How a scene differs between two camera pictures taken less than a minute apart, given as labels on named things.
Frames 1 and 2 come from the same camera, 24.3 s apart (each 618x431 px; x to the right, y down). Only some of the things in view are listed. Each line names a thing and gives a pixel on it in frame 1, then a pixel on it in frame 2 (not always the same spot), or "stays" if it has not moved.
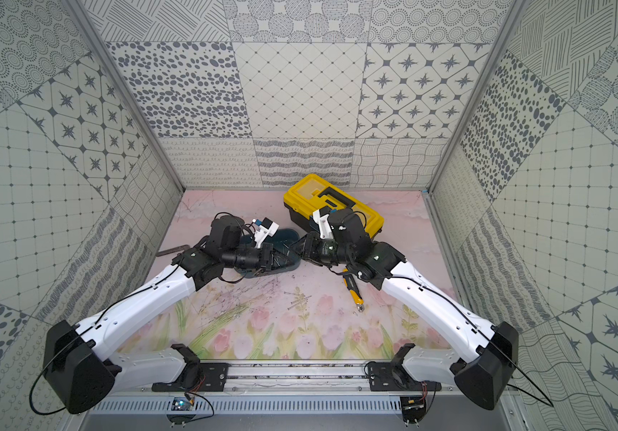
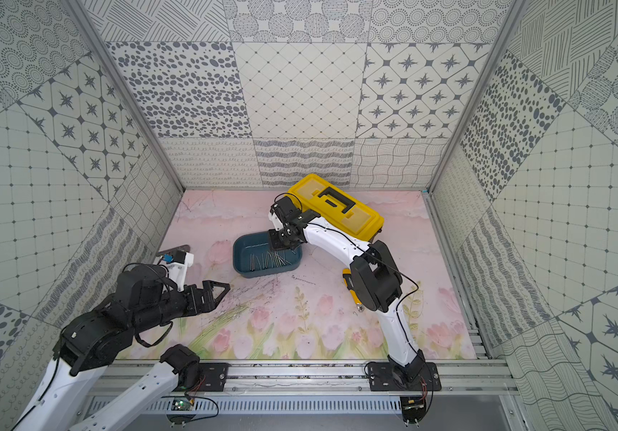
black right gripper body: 322,251 → 281,239
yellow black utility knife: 355,294 stays
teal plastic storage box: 286,251 stays
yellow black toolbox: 304,193 stays
